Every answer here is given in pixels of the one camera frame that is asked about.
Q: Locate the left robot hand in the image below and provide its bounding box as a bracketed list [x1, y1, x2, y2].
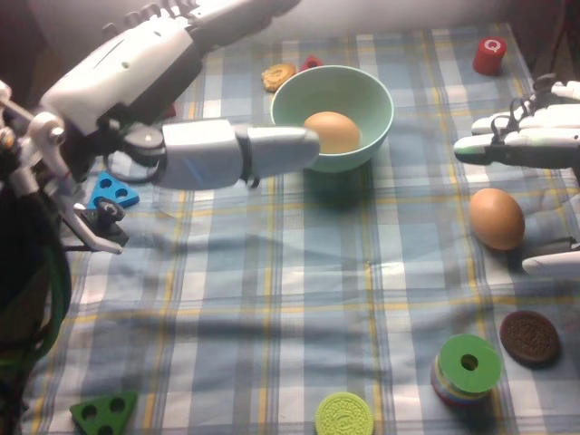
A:
[38, 0, 324, 192]

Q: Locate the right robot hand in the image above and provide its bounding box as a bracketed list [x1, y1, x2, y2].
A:
[452, 74, 580, 280]

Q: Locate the brown egg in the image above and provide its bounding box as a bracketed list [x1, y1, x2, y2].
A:
[469, 188, 527, 251]
[303, 111, 363, 154]

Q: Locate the mint green bowl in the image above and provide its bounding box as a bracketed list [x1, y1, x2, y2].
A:
[270, 65, 394, 174]

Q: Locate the red cylinder with letter Q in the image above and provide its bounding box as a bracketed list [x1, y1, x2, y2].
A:
[472, 38, 507, 76]

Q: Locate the blue triangle block with holes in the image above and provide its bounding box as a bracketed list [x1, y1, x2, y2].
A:
[86, 170, 140, 210]

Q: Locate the tan toy biscuit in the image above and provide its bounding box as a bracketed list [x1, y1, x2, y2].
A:
[261, 63, 298, 93]

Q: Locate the brown sandwich cookie toy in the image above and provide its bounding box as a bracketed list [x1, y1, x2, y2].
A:
[499, 310, 562, 367]

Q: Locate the blue plaid tablecloth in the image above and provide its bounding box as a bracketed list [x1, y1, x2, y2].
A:
[17, 22, 580, 435]

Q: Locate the green triangle block with holes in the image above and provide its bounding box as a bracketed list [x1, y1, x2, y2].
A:
[69, 390, 140, 435]

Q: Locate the green sandwich cookie toy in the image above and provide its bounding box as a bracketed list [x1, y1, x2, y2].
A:
[314, 391, 376, 435]

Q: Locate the rainbow ring stacker toy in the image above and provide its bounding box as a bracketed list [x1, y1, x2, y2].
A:
[430, 333, 503, 411]

